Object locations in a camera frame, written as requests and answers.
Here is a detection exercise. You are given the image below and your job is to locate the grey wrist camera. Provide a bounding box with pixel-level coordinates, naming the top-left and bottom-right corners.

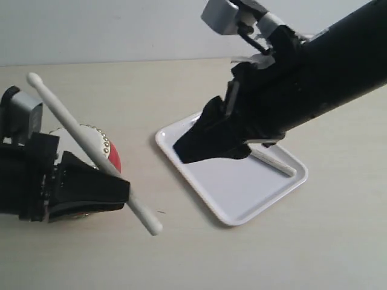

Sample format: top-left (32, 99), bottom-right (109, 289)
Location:
top-left (1, 85), bottom-right (43, 144)
top-left (200, 0), bottom-right (287, 36)

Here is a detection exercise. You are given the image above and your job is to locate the white drumstick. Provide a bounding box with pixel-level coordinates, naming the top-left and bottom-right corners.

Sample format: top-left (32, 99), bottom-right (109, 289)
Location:
top-left (26, 72), bottom-right (163, 236)
top-left (250, 149), bottom-right (297, 177)

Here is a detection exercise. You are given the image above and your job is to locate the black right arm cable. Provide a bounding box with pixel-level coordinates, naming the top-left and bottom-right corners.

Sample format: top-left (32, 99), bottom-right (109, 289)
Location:
top-left (237, 24), bottom-right (272, 57)

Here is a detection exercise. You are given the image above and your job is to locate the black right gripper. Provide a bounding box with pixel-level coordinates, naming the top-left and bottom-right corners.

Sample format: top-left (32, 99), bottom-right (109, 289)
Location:
top-left (173, 24), bottom-right (316, 164)

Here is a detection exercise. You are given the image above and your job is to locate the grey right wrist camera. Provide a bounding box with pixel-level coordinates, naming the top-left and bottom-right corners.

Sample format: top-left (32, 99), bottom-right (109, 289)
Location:
top-left (200, 0), bottom-right (287, 36)

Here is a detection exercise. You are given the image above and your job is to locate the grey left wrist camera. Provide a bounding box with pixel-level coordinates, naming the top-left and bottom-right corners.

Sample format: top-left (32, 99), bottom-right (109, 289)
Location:
top-left (1, 85), bottom-right (43, 144)

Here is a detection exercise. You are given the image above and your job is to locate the red small drum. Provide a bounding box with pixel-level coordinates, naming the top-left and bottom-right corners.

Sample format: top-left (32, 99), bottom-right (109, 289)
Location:
top-left (48, 123), bottom-right (122, 219)

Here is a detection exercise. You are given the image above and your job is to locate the white plastic tray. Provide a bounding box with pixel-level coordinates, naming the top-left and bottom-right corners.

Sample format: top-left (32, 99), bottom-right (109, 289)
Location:
top-left (155, 112), bottom-right (308, 227)

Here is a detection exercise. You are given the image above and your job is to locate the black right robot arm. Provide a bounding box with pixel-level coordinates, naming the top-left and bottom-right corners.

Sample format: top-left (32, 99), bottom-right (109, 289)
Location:
top-left (173, 1), bottom-right (386, 164)

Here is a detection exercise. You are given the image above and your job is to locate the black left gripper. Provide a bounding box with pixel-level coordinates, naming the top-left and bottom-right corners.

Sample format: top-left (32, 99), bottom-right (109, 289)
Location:
top-left (1, 133), bottom-right (130, 223)

